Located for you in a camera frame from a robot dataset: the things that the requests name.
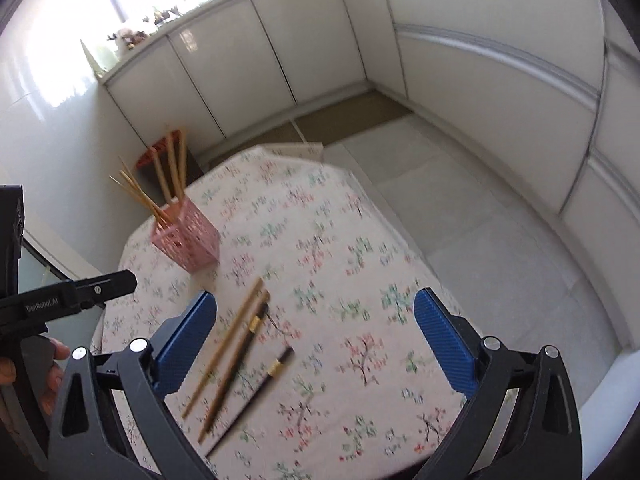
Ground black chopstick gold band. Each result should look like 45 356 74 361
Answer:
205 346 295 457

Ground pale cutting board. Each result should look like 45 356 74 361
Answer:
80 37 121 79

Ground single light bamboo chopstick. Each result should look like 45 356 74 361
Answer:
181 278 265 420

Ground pink perforated chopstick holder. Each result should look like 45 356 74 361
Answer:
151 197 221 274

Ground brown floor mat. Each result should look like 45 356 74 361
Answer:
292 89 412 145
206 119 307 167

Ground floral tablecloth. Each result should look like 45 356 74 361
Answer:
97 145 481 480

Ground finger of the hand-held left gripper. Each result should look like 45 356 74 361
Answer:
75 268 137 312

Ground brown chopstick black tip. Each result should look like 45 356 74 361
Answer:
198 291 272 445

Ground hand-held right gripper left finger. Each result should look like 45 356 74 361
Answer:
47 290 217 480

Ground row of small ornaments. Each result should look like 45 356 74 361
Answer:
107 2 188 53

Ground white kitchen cabinets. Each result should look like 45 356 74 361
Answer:
102 0 640 241

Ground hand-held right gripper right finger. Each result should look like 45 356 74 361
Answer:
410 287 583 480

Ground person's left hand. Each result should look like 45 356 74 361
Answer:
39 340 71 415

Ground brown trash bin red bag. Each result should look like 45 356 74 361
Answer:
134 130 205 206

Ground pile of bamboo chopsticks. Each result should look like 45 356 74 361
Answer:
109 129 190 228

